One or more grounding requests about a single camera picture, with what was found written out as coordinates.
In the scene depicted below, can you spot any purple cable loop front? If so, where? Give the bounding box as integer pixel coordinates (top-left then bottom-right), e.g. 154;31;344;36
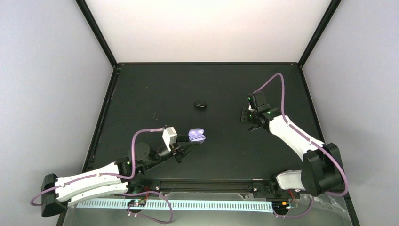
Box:
121;191;173;225

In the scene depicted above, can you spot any black earbud charging case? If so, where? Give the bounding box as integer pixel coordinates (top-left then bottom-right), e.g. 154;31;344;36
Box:
194;100;207;109

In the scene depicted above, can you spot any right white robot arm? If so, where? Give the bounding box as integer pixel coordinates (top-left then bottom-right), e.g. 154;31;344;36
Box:
240;91;347;197

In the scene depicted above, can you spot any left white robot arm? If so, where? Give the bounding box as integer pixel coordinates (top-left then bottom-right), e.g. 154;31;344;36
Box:
40;136;204;217

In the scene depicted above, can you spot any white slotted cable duct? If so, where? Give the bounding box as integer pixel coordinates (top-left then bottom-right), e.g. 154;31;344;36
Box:
76;198;273;213

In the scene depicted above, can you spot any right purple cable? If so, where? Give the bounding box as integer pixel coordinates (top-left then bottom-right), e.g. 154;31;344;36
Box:
254;73;350;197

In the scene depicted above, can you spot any clear plastic bag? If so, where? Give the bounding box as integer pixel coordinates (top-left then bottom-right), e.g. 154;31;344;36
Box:
292;194;351;222

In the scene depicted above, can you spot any black front rail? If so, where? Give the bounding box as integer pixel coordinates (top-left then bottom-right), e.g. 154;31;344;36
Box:
138;178;278;193

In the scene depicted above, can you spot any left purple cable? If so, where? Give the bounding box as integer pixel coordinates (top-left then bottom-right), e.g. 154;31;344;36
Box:
30;127;165;207

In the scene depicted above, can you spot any small circuit board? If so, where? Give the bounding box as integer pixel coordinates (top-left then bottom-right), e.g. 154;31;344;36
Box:
127;199;147;208

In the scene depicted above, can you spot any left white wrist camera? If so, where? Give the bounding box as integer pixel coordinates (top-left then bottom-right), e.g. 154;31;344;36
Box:
162;127;177;152

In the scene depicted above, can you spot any lavender earbud charging case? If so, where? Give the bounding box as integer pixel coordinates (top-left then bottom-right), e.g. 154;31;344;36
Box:
188;128;206;143

